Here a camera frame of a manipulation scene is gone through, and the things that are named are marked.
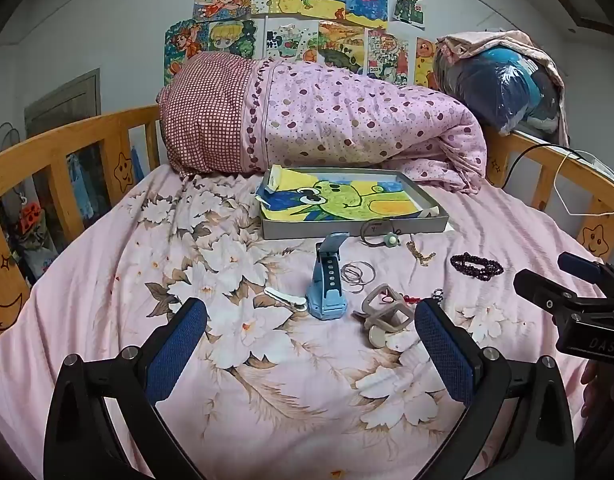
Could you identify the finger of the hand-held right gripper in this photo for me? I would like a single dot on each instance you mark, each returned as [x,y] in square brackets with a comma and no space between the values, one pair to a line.
[542,290]
[579,264]

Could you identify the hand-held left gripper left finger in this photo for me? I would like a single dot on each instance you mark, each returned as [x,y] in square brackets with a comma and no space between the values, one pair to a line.
[179,345]

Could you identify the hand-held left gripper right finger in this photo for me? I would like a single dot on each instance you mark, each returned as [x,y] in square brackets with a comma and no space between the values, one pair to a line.
[444,355]

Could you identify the silver bangle rings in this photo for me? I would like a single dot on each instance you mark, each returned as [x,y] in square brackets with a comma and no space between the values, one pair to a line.
[348,275]

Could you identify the blue wristwatch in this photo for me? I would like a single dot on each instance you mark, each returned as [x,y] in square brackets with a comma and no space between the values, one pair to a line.
[326,285]

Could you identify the grey shallow box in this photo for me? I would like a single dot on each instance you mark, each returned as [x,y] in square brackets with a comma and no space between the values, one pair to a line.
[347,227]

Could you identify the person's right hand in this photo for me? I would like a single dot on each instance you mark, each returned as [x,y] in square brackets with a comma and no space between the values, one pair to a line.
[593,387]

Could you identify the beige hair clip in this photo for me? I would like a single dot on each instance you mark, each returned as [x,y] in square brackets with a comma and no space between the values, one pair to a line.
[382,327]

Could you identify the pink floral bed sheet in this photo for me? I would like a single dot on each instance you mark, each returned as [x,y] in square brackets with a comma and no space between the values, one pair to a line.
[267,400]

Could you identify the white hair clip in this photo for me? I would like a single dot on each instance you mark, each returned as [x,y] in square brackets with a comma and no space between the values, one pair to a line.
[284,299]

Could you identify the frog drawing paper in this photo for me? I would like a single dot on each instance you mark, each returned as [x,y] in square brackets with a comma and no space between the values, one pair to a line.
[367,197]

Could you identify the clear bag of clothes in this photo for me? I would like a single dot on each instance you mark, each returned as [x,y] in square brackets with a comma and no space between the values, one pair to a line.
[497,85]

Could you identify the pink dotted folded quilt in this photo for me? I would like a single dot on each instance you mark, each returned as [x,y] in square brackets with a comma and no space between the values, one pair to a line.
[337,115]

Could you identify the grey door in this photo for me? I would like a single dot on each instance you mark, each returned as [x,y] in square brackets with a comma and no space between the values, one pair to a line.
[62,102]

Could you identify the wooden bed frame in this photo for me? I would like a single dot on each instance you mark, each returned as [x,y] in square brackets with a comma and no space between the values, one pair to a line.
[52,150]

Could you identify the group of colourful wall drawings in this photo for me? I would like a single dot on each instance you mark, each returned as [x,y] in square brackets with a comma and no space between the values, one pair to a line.
[307,5]

